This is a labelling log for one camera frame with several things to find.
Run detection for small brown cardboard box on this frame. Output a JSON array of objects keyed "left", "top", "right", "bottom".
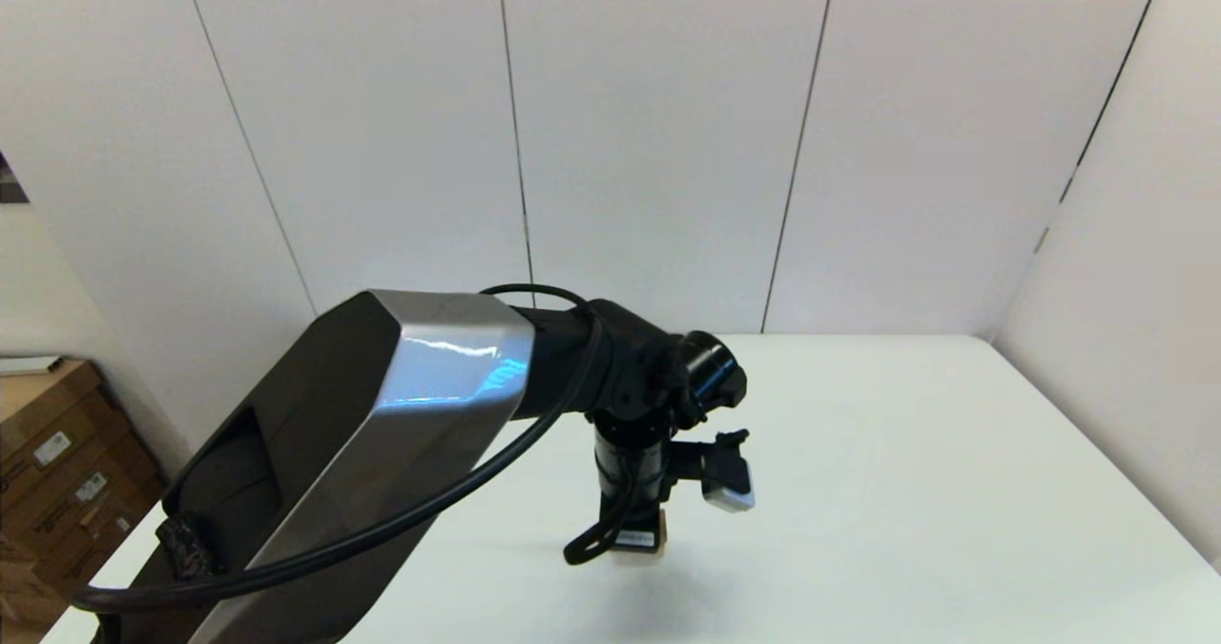
[{"left": 0, "top": 544, "right": 70, "bottom": 644}]

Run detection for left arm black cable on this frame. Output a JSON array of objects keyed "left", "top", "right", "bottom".
[{"left": 70, "top": 282, "right": 635, "bottom": 616}]

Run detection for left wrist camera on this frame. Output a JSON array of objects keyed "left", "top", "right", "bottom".
[{"left": 699, "top": 428, "right": 756, "bottom": 514}]

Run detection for plain brown cardboard box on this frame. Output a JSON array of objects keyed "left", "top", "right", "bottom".
[{"left": 0, "top": 360, "right": 104, "bottom": 459}]

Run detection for stacked cardboard boxes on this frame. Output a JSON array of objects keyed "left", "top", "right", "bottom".
[{"left": 0, "top": 391, "right": 171, "bottom": 605}]

